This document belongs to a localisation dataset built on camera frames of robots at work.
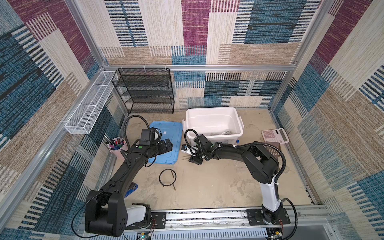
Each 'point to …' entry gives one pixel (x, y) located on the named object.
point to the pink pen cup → (116, 145)
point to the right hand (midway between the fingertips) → (192, 156)
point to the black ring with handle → (172, 171)
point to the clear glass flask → (228, 132)
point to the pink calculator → (277, 135)
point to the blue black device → (133, 186)
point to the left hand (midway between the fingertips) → (165, 144)
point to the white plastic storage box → (223, 125)
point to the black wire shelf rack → (145, 90)
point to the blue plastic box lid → (171, 130)
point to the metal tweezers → (188, 156)
